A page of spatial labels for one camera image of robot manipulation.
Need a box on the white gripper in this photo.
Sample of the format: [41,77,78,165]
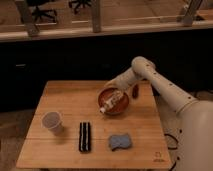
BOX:
[104,78,119,89]

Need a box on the clear plastic bottle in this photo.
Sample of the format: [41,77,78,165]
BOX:
[100,89,124,114]

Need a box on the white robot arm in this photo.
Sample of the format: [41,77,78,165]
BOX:
[106,56,213,171]

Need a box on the dark red small object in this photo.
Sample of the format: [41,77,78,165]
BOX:
[132,84,139,99]

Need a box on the black white striped block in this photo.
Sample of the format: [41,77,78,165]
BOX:
[79,122,91,152]

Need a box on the wooden table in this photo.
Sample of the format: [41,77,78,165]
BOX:
[16,81,171,169]

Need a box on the grey paper cup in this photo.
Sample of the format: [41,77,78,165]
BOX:
[41,111,63,135]

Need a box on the black office chair middle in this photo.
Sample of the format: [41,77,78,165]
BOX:
[68,0,91,14]

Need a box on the black office chair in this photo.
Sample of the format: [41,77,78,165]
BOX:
[68,0,91,14]
[26,0,57,22]

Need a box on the black office chair left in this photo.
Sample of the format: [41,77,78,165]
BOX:
[26,0,57,22]

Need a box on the black cable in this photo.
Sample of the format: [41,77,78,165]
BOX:
[163,133,180,171]

